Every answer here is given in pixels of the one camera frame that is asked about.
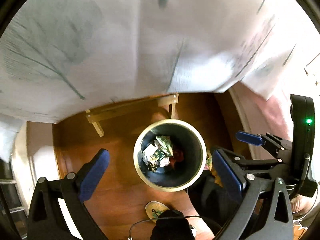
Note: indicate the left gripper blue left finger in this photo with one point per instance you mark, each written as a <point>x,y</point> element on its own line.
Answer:
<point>91,173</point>

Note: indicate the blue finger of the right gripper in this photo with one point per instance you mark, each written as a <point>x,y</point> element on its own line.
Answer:
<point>253,164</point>
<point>249,138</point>

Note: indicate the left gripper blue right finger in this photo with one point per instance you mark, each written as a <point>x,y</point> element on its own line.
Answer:
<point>230,174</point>

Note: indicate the torn olive paper box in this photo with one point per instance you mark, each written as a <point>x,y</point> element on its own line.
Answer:
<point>154,158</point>

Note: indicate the green snack bag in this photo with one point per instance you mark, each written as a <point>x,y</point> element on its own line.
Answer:
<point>165,145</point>

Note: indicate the round dark trash bin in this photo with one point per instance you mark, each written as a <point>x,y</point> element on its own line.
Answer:
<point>185,166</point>

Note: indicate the right hand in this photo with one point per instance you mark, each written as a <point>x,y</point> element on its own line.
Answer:
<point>300,204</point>

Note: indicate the pink bed blanket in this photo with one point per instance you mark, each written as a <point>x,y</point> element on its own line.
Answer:
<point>259,116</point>

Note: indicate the right patterned slipper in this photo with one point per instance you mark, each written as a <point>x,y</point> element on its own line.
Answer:
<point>209,166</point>

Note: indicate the patterned slipper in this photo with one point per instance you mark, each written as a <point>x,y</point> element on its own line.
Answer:
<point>154,209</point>
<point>209,166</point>

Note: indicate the left patterned slipper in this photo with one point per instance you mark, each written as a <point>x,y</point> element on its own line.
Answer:
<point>154,209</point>

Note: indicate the tree print tablecloth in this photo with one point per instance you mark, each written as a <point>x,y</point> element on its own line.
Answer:
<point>61,57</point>

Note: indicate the wooden table frame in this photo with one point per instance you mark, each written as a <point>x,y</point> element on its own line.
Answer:
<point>95,116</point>

